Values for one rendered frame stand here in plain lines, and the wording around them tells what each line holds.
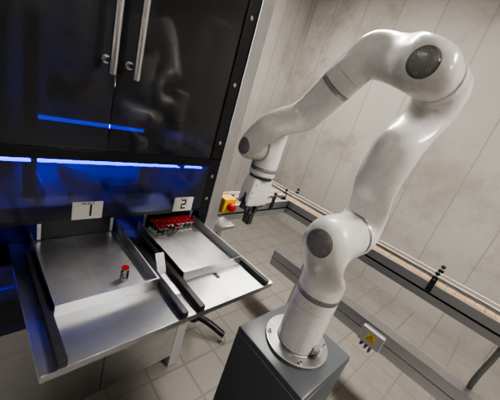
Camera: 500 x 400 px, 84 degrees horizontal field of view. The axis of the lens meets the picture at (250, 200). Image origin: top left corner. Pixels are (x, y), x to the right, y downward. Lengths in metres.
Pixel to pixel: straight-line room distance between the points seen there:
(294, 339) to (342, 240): 0.34
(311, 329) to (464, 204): 2.49
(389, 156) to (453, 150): 2.52
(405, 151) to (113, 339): 0.77
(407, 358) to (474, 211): 1.71
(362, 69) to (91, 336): 0.86
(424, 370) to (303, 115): 1.41
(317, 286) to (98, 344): 0.53
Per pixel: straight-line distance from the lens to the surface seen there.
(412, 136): 0.67
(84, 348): 0.78
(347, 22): 3.96
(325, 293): 0.76
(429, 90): 0.61
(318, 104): 0.76
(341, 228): 0.65
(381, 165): 0.65
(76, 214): 0.99
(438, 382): 1.80
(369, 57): 0.72
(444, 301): 1.61
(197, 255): 1.09
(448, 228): 3.17
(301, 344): 0.86
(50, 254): 1.04
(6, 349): 1.26
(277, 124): 0.76
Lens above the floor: 1.47
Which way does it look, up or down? 19 degrees down
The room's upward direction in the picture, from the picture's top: 17 degrees clockwise
